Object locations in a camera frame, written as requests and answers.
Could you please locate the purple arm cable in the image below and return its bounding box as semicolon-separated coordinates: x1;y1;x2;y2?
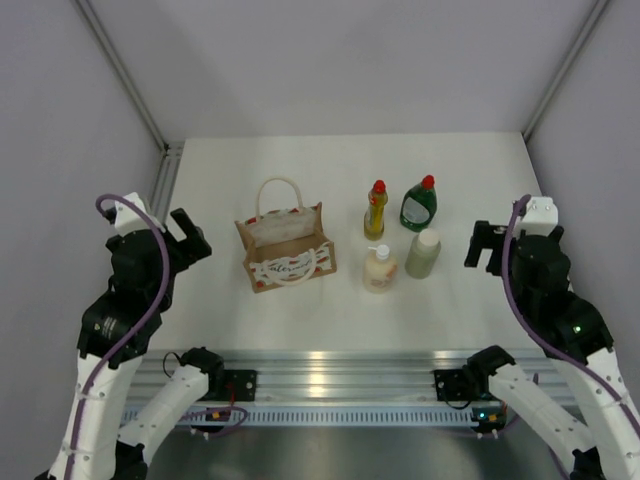
64;193;250;480
501;194;640;480

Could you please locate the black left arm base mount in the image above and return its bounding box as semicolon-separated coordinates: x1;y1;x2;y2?
221;369;258;403

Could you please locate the corner aluminium post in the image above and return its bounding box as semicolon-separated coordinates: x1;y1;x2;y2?
521;0;614;144
74;0;171;156

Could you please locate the perforated cable duct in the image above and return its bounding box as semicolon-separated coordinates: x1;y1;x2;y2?
124;407;481;426

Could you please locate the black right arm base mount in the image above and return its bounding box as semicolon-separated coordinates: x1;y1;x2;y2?
433;366;494;410

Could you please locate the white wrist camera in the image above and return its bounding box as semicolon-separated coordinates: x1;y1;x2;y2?
114;192;165;236
514;196;559;238

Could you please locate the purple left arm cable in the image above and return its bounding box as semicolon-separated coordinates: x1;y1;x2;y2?
64;193;250;480

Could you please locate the left corner aluminium post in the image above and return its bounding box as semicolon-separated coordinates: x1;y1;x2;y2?
74;0;171;156

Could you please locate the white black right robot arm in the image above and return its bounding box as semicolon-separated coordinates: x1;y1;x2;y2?
463;221;639;479

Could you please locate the yellow oil bottle red cap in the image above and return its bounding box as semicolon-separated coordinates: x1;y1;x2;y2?
363;180;388;241

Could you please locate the white-capped pale green bottle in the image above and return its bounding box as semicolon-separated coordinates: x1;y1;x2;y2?
405;228;441;279

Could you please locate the aluminium frame rail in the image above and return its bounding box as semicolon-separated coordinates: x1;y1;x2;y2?
127;349;578;409

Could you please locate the right corner aluminium post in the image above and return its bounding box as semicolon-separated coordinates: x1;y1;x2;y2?
521;0;614;144

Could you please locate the burlap canvas bag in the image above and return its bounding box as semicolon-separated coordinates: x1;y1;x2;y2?
235;176;337;293

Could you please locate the green bottle red cap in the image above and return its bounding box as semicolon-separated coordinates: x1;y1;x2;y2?
399;175;437;233

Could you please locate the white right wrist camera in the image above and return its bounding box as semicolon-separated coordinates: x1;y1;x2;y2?
514;196;559;238

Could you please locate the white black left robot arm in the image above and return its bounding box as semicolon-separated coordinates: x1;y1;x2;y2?
40;204;226;479

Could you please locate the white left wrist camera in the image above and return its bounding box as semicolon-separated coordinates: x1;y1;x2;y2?
114;192;165;236

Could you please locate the cream pump lotion bottle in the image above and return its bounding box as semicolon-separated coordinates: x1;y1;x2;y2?
363;244;398;293

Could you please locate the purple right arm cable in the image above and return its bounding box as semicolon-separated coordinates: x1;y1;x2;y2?
501;194;640;480

